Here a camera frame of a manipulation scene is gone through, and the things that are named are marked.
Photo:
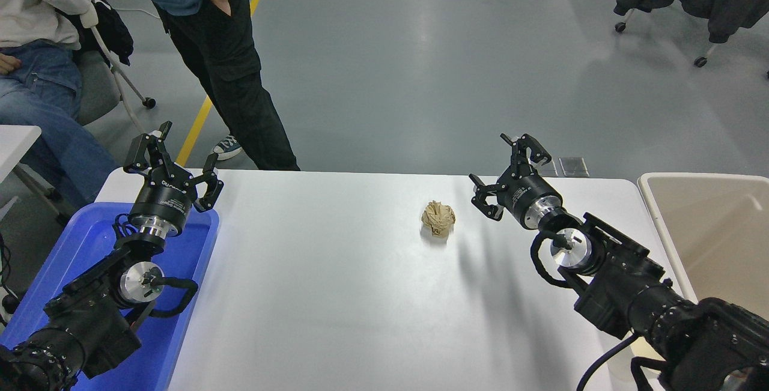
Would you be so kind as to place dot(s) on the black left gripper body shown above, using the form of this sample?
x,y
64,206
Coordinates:
x,y
161,199

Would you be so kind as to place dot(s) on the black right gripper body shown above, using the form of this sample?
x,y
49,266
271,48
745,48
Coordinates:
x,y
521,194

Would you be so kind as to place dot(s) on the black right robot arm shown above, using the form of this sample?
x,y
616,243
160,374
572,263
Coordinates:
x,y
625,295

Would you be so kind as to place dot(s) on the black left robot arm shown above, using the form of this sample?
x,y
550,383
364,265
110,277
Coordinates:
x,y
90,319

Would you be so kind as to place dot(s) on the seated person's hand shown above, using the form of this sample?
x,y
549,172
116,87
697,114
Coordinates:
x,y
8,64

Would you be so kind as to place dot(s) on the metal floor plate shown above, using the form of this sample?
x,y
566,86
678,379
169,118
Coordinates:
x,y
574,166
548,170

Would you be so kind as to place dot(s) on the crumpled tan paper ball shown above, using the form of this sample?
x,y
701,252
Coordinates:
x,y
438,218

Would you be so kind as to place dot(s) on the blue plastic tray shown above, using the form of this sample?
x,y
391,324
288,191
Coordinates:
x,y
193,247

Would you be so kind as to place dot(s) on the grey wheeled chair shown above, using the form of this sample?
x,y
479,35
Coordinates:
x,y
99,87

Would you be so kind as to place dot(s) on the standing person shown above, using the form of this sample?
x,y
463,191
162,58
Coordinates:
x,y
222,66

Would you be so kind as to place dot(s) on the black jacket on chair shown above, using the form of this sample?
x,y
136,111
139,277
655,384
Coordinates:
x,y
111,30

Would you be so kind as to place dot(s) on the small white side table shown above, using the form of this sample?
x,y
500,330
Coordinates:
x,y
15,142

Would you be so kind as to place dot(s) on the seated person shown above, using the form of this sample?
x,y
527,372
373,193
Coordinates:
x,y
36,12

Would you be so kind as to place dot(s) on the large pale plastic bin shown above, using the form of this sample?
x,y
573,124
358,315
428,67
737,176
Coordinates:
x,y
709,229

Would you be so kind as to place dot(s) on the white wheeled rack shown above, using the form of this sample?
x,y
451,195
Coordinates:
x,y
700,62

